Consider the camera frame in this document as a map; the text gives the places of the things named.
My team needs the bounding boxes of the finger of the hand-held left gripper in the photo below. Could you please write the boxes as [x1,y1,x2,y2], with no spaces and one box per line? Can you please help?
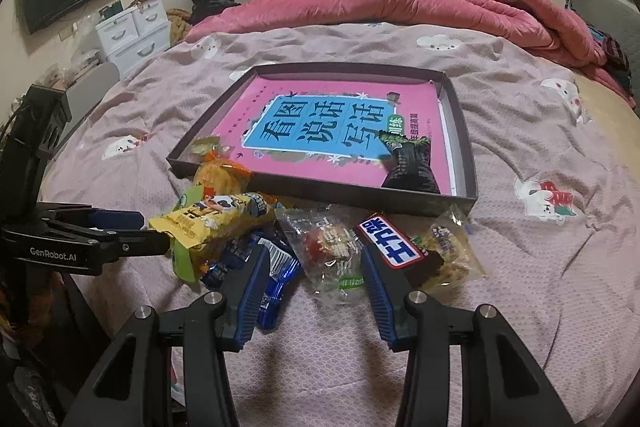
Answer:
[35,202,147,234]
[97,229,171,265]

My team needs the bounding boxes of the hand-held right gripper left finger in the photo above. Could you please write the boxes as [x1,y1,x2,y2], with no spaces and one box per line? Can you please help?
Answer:
[60,244,273,427]

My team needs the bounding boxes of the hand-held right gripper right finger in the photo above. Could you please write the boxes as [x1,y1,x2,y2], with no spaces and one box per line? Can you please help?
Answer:
[361,245,576,427]

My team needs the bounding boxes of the brown chocolate bar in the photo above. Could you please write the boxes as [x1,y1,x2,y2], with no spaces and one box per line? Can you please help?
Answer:
[355,212,446,290]

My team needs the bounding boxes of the clear pastry packet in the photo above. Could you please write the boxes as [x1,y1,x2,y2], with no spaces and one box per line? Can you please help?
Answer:
[275,204,367,305]

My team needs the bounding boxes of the yellow green snack packet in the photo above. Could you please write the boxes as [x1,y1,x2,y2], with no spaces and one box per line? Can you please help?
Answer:
[147,187,278,283]

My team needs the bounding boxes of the clear cracker packet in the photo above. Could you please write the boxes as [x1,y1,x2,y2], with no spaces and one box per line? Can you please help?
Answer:
[407,207,488,303]

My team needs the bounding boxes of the orange snack packet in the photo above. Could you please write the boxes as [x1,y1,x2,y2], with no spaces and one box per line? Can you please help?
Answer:
[192,149,253,195]

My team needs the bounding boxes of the small clear yellowish packet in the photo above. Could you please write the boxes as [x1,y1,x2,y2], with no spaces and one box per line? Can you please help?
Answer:
[192,136,223,158]

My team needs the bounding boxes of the dark cardboard tray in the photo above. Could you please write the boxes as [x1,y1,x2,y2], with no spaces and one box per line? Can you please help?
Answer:
[166,63,478,215]

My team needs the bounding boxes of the black green snack packet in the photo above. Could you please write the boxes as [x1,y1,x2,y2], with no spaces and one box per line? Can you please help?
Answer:
[377,131,442,195]

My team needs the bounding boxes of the grey stool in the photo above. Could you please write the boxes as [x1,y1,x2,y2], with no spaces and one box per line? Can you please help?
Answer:
[65,62,121,122]

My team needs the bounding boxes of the white drawer cabinet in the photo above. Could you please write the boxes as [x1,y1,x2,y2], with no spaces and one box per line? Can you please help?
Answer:
[95,2,173,80]

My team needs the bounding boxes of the yellow knitted blanket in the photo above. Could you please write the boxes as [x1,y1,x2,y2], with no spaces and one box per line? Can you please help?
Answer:
[165,8,193,45]

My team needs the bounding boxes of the pink book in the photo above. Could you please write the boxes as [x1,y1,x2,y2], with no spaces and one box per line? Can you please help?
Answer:
[207,74,458,195]

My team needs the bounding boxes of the black clothes pile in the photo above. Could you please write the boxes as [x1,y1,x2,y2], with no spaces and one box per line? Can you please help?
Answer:
[189,0,241,25]

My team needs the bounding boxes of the tan blanket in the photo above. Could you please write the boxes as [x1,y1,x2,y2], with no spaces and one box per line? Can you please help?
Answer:
[575,77,640,188]

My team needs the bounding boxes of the pink quilt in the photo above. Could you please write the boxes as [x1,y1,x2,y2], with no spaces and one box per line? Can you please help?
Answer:
[182,0,638,100]

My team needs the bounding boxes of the dark colourful clothes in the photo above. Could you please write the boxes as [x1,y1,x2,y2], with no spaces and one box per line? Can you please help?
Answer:
[587,24,631,72]

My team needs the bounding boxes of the grey headboard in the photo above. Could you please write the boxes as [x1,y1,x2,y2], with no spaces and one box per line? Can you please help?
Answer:
[565,0,640,108]

